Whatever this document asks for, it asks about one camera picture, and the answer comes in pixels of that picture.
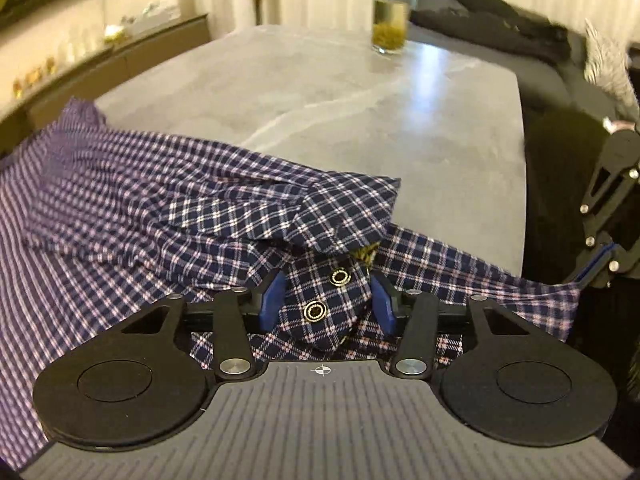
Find zebra striped pillow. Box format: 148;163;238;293
582;17;640;113

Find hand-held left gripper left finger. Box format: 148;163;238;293
120;270;287;379

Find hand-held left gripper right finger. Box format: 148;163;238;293
369;273;529;379

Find clear glass jars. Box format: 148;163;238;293
57;27;103;63

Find glass tea jar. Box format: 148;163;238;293
371;0;411;56

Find gold ornaments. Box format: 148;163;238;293
11;55;58;98

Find black clothes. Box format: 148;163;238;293
410;0;573;64

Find dark grey sofa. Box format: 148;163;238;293
409;0;640;128

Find blue plaid shirt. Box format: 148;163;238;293
0;97;583;466

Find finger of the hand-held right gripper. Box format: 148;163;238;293
564;127;640;291

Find grey sideboard cabinet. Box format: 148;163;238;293
0;12;211;133

